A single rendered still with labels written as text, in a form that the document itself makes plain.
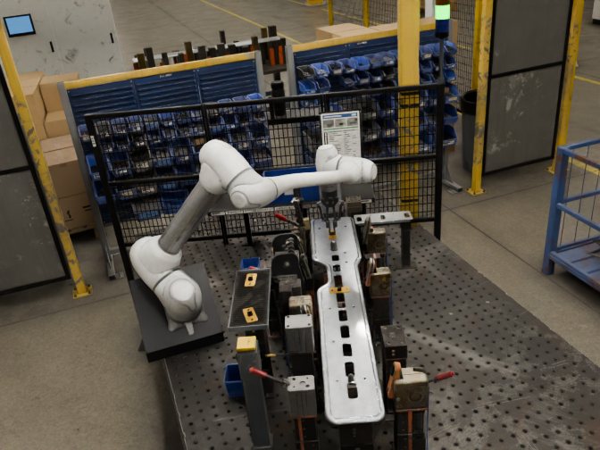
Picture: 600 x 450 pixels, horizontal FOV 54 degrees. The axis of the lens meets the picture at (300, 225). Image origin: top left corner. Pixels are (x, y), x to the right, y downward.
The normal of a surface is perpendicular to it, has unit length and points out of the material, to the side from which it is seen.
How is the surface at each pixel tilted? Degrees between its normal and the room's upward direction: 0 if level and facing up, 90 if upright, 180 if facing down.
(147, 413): 0
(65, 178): 90
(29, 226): 95
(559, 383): 0
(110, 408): 0
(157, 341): 41
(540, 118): 91
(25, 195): 91
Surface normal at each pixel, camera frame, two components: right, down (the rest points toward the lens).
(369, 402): -0.09, -0.88
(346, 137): 0.01, 0.47
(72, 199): 0.44, 0.33
